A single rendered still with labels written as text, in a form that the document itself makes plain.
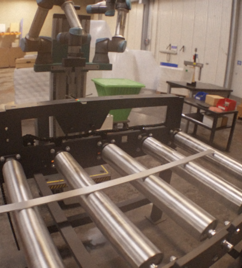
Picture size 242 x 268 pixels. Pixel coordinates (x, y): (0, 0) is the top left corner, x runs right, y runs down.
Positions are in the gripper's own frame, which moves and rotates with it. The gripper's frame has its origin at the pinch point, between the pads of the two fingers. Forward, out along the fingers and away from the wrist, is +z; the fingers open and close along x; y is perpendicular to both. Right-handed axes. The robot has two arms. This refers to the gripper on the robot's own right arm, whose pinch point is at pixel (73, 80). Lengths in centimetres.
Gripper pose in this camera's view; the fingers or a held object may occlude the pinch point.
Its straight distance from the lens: 134.2
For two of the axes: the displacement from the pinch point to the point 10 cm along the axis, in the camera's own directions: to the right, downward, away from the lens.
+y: -5.1, -3.5, 7.9
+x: -8.6, 1.3, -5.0
